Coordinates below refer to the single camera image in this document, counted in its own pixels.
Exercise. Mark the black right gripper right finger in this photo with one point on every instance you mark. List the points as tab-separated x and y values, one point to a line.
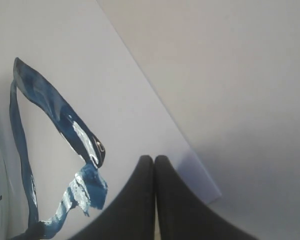
182	215

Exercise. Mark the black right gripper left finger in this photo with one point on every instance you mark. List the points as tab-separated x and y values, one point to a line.
131	215

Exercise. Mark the white paper sheet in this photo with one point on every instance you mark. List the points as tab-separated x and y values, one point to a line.
76	48

